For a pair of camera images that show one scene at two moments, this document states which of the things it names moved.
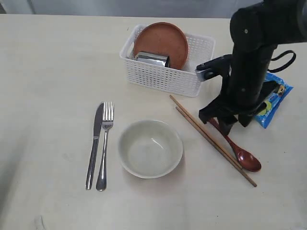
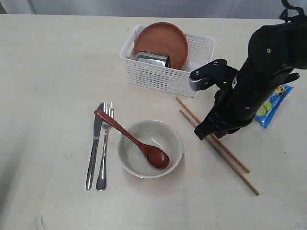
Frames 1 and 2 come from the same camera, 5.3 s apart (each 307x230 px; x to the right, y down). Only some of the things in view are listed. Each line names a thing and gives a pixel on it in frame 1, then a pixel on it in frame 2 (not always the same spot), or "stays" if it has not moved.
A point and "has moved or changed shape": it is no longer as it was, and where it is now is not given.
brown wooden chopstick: [207, 133] -> [213, 136]
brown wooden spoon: [246, 160] -> [156, 157]
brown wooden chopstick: [241, 172] has moved or changed shape
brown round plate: [164, 39] stays
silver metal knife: [97, 134] stays
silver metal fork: [107, 124] stays
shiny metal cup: [156, 59] stays
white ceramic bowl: [150, 149] stays
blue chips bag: [275, 100] stays
